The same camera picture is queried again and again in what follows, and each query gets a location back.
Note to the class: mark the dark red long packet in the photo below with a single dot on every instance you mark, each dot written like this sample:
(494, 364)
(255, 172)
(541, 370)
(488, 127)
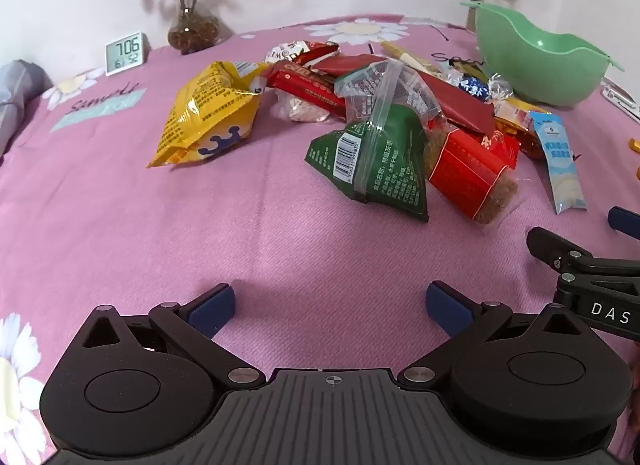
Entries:
(465, 105)

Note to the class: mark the blue foil candy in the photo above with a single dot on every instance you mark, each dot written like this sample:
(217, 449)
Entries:
(475, 87)

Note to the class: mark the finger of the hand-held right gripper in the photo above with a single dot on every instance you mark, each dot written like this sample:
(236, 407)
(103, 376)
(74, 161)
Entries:
(625, 220)
(547, 245)

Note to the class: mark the clear zip bag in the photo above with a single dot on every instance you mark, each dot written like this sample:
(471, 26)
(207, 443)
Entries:
(370, 82)

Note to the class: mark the red chocolate bar packet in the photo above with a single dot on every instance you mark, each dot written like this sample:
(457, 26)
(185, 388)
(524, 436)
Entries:
(305, 85)

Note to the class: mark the white round cake packet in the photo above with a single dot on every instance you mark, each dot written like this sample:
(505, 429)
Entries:
(300, 110)

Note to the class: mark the pink floral tablecloth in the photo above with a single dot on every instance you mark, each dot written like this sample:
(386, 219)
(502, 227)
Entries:
(150, 245)

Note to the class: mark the red snack packet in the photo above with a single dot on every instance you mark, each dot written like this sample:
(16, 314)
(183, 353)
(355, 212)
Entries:
(465, 170)

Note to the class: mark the green snack packet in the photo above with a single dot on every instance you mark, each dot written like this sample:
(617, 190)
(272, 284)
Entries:
(390, 165)

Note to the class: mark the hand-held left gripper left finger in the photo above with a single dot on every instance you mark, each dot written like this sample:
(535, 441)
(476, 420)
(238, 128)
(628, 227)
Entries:
(212, 312)

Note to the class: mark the orange yellow snack packet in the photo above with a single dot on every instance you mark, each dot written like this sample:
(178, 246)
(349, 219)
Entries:
(515, 112)

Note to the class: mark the green plastic bowl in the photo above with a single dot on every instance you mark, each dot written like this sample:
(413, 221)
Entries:
(540, 65)

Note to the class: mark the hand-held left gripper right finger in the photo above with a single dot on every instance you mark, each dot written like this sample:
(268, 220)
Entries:
(447, 310)

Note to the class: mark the white digital clock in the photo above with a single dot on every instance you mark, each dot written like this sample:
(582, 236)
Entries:
(127, 52)

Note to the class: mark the leafy plant in glass vase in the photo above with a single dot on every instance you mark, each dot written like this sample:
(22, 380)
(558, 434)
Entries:
(192, 32)

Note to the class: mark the dark red flat packet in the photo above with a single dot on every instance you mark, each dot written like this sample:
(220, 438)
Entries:
(345, 65)

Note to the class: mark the red white snack bag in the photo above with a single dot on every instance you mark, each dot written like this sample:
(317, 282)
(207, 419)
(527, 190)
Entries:
(320, 50)

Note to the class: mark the grey cloth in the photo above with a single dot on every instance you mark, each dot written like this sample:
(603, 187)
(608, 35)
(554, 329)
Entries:
(20, 90)

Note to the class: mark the light blue stick packet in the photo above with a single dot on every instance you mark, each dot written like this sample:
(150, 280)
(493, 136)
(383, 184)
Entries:
(557, 160)

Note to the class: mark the yellow snack bag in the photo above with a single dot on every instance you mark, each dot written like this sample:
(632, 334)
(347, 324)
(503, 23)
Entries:
(210, 110)

